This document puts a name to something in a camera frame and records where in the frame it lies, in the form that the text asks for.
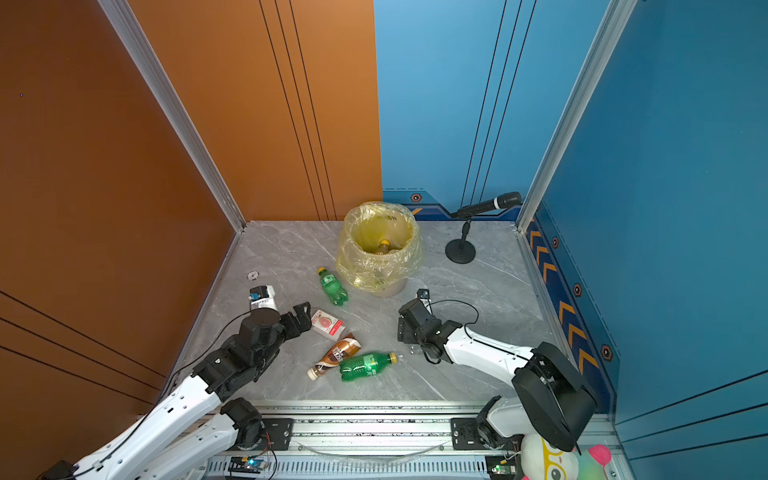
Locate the black microphone on stand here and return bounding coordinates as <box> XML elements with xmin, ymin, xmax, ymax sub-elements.
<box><xmin>445</xmin><ymin>191</ymin><xmax>523</xmax><ymax>265</ymax></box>

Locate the left aluminium corner post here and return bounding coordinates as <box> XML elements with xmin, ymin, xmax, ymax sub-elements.
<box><xmin>98</xmin><ymin>0</ymin><xmax>246</xmax><ymax>234</ymax></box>

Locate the plush toy with glasses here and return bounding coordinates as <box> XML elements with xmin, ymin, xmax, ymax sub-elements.
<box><xmin>516</xmin><ymin>433</ymin><xmax>612</xmax><ymax>480</ymax></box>

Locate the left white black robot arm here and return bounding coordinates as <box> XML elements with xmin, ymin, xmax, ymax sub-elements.
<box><xmin>39</xmin><ymin>302</ymin><xmax>312</xmax><ymax>479</ymax></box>

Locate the green soda bottle front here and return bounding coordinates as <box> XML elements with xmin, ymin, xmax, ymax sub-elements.
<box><xmin>339</xmin><ymin>352</ymin><xmax>399</xmax><ymax>382</ymax></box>

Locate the brown coffee drink bottle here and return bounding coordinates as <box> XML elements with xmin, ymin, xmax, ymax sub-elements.
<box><xmin>307</xmin><ymin>333</ymin><xmax>361</xmax><ymax>381</ymax></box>

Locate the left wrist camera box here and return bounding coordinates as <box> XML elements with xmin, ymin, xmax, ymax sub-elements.
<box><xmin>249</xmin><ymin>285</ymin><xmax>277</xmax><ymax>310</ymax></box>

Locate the bin with yellow bag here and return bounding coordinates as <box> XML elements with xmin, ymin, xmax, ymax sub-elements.
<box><xmin>336</xmin><ymin>202</ymin><xmax>423</xmax><ymax>298</ymax></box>

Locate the guava juice bottle white cap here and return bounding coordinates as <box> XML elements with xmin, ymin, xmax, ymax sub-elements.
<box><xmin>311</xmin><ymin>309</ymin><xmax>346</xmax><ymax>341</ymax></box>

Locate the aluminium corner post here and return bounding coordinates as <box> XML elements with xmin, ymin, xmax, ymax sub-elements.
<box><xmin>516</xmin><ymin>0</ymin><xmax>637</xmax><ymax>234</ymax></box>
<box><xmin>98</xmin><ymin>0</ymin><xmax>246</xmax><ymax>234</ymax></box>

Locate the right aluminium corner post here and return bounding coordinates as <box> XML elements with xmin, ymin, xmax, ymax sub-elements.
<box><xmin>516</xmin><ymin>0</ymin><xmax>637</xmax><ymax>234</ymax></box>

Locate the green circuit board left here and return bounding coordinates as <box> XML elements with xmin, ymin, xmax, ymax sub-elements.
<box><xmin>228</xmin><ymin>457</ymin><xmax>272</xmax><ymax>475</ymax></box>

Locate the aluminium rail base frame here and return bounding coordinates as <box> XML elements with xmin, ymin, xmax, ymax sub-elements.
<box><xmin>107</xmin><ymin>398</ymin><xmax>631</xmax><ymax>480</ymax></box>

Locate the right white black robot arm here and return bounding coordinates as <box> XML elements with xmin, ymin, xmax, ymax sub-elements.
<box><xmin>397</xmin><ymin>299</ymin><xmax>598</xmax><ymax>451</ymax></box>

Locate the green soda bottle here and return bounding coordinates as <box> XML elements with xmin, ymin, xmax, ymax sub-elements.
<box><xmin>318</xmin><ymin>268</ymin><xmax>349</xmax><ymax>306</ymax></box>
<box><xmin>339</xmin><ymin>352</ymin><xmax>399</xmax><ymax>382</ymax></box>

